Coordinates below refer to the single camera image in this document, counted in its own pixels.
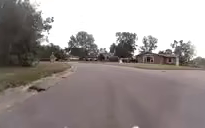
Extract building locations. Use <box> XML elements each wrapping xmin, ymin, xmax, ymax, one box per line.
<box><xmin>98</xmin><ymin>52</ymin><xmax>120</xmax><ymax>63</ymax></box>

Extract pale pillar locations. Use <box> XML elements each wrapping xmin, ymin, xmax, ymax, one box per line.
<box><xmin>175</xmin><ymin>56</ymin><xmax>180</xmax><ymax>67</ymax></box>

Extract grey asphalt road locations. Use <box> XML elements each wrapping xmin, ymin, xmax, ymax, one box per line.
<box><xmin>0</xmin><ymin>62</ymin><xmax>205</xmax><ymax>128</ymax></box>

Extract dark bushy trees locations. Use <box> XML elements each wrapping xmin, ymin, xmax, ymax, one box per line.
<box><xmin>36</xmin><ymin>43</ymin><xmax>70</xmax><ymax>62</ymax></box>

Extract concrete kerb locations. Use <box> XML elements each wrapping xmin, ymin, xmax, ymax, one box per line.
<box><xmin>0</xmin><ymin>63</ymin><xmax>78</xmax><ymax>118</ymax></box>

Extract dry grass verge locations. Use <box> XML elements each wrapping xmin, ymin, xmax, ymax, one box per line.
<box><xmin>0</xmin><ymin>60</ymin><xmax>72</xmax><ymax>99</ymax></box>

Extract large dark tree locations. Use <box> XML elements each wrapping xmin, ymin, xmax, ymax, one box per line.
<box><xmin>0</xmin><ymin>0</ymin><xmax>55</xmax><ymax>68</ymax></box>

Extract tree with spreading crown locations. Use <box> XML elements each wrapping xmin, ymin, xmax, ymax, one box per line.
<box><xmin>109</xmin><ymin>31</ymin><xmax>139</xmax><ymax>59</ymax></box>

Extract thin-crowned tree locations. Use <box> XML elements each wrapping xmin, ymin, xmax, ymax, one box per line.
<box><xmin>138</xmin><ymin>34</ymin><xmax>159</xmax><ymax>54</ymax></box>

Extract pale leafy tree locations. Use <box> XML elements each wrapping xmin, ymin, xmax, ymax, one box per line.
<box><xmin>170</xmin><ymin>39</ymin><xmax>198</xmax><ymax>65</ymax></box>

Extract brick house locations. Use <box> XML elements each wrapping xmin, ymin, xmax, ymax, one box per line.
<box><xmin>135</xmin><ymin>51</ymin><xmax>180</xmax><ymax>66</ymax></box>

